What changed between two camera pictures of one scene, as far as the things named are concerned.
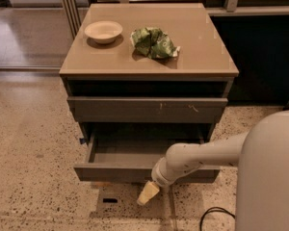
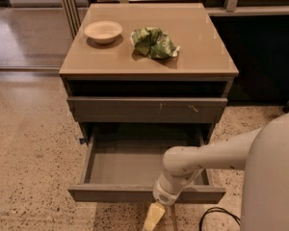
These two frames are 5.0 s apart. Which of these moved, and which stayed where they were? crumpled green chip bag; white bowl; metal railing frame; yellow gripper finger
Moved: yellow gripper finger
Stayed: metal railing frame; white bowl; crumpled green chip bag
